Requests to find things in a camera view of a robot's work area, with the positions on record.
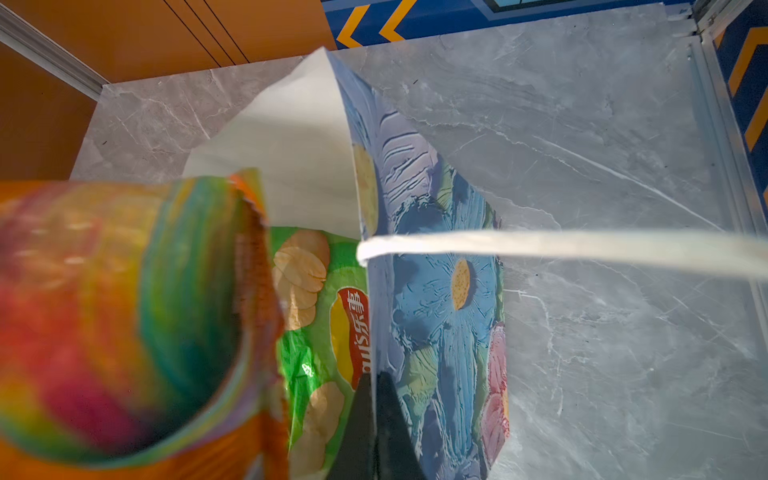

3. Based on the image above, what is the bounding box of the left aluminium corner post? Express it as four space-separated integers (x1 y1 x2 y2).
1 5 109 101

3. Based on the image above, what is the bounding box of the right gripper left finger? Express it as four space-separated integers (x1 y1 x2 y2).
326 374 376 480

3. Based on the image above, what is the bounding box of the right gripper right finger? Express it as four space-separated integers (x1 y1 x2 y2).
375 372 425 480

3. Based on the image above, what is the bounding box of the green Lays chips bag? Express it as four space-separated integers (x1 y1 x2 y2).
270 227 371 479

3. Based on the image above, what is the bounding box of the orange white snack bag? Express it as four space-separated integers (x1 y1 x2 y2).
1 169 289 479

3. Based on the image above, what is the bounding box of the floral paper gift bag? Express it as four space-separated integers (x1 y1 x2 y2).
182 46 768 480

